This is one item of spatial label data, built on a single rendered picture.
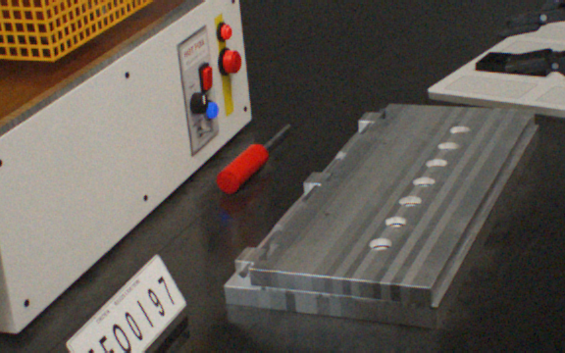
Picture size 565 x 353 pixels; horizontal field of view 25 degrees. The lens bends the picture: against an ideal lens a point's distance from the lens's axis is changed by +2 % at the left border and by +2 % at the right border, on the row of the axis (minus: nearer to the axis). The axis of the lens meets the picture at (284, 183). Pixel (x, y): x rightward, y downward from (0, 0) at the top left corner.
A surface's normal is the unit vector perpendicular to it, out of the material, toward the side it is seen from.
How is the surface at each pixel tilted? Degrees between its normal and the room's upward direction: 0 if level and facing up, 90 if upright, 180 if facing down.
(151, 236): 0
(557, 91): 0
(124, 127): 90
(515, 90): 0
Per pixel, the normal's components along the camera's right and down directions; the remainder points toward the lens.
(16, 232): 0.93, 0.07
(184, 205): -0.09, -0.91
